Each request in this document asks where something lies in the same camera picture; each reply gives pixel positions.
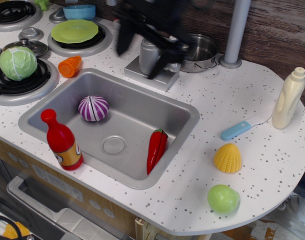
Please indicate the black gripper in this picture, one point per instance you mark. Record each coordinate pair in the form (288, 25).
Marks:
(160, 22)

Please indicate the red ketchup bottle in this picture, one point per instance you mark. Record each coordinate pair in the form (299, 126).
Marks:
(62, 142)

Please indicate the cream plastic bottle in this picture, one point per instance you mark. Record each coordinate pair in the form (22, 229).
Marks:
(288, 99)

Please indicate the grey toy faucet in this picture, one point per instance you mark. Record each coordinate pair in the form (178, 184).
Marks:
(142, 65)

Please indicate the red white toy radish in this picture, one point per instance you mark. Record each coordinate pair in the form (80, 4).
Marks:
(116, 24)

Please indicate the stainless steel pot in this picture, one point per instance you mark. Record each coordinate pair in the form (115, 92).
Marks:
(202, 56)

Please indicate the lime green plate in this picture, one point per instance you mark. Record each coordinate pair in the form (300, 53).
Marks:
(74, 31)

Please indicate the blue plastic bowl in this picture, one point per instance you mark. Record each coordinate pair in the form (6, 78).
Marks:
(76, 12)

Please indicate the orange toy carrot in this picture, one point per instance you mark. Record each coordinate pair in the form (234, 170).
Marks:
(70, 66)

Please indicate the purple striped toy onion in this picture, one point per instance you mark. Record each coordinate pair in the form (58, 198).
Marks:
(93, 108)

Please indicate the grey support pole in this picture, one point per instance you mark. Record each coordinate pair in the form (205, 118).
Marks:
(231, 59)

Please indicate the red toy chili pepper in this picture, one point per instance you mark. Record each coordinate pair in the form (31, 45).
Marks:
(156, 148)

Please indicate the steel pot lid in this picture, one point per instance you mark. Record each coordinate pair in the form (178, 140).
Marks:
(37, 47)

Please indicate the green toy vegetable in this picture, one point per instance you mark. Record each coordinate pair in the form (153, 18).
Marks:
(43, 4)

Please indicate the grey stove knob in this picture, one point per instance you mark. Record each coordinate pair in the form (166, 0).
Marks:
(31, 33)

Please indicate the green toy cabbage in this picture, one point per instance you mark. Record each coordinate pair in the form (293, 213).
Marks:
(18, 63)

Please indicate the back left stove burner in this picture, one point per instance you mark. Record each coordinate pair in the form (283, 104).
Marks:
(16, 15)

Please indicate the yellow toy corn piece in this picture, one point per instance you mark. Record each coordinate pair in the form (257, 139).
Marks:
(228, 158)

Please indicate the front left stove burner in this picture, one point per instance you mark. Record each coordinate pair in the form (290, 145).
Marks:
(30, 89)

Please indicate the green toy apple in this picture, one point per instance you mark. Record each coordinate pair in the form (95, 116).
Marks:
(223, 199)

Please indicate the yellow toy item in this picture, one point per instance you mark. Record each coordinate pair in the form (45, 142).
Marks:
(10, 232)

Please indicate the blue handled toy knife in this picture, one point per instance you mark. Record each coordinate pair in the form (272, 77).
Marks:
(245, 125)

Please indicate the grey oven door handle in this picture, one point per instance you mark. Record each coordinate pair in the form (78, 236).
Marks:
(52, 212)

